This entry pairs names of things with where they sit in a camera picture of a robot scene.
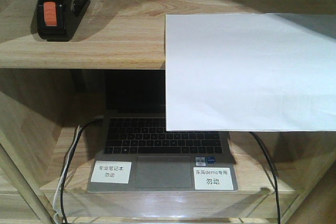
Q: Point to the white label sticker left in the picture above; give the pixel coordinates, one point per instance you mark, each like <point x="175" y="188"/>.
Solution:
<point x="111" y="172"/>

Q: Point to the silver laptop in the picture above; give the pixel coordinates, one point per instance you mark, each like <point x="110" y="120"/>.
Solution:
<point x="134" y="130"/>

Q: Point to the white paper sheets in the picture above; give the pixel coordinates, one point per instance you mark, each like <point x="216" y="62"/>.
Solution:
<point x="250" y="72"/>

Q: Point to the white label sticker right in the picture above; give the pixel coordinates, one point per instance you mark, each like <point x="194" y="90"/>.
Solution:
<point x="213" y="178"/>

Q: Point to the white label sticker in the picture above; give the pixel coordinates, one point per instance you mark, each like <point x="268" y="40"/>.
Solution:
<point x="111" y="172"/>
<point x="213" y="178"/>

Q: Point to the wooden shelf board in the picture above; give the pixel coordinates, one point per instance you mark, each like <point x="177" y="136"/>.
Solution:
<point x="120" y="34"/>

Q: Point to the black orange stapler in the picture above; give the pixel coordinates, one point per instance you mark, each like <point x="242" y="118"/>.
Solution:
<point x="58" y="20"/>

